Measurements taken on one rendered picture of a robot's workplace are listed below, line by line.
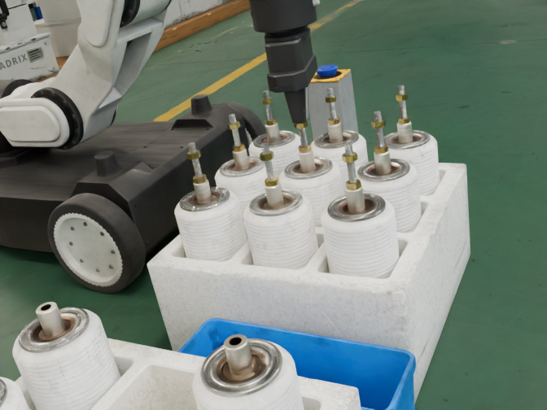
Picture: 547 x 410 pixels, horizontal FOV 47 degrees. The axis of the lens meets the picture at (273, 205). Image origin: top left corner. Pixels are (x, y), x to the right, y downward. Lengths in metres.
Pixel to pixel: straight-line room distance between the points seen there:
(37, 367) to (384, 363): 0.40
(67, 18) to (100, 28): 2.35
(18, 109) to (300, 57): 0.80
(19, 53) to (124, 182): 1.95
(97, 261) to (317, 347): 0.57
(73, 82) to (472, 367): 0.97
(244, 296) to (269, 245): 0.08
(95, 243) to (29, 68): 1.98
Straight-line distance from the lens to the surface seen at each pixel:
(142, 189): 1.24
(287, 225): 0.84
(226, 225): 0.91
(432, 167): 1.02
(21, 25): 3.24
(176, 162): 1.33
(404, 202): 0.91
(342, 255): 0.82
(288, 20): 0.87
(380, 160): 0.91
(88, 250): 1.27
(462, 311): 1.05
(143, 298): 1.23
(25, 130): 1.52
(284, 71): 0.88
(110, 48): 1.28
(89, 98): 1.42
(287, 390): 0.58
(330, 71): 1.21
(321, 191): 0.94
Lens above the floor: 0.62
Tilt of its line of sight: 25 degrees down
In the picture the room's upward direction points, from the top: 11 degrees counter-clockwise
